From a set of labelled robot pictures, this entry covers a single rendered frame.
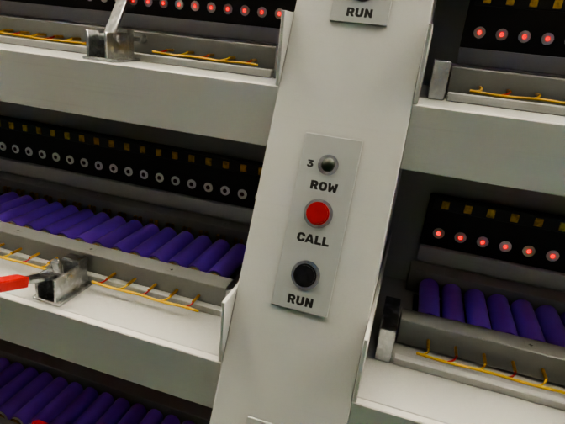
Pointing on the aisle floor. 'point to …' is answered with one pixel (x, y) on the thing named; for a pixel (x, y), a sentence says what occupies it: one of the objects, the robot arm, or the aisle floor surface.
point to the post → (293, 349)
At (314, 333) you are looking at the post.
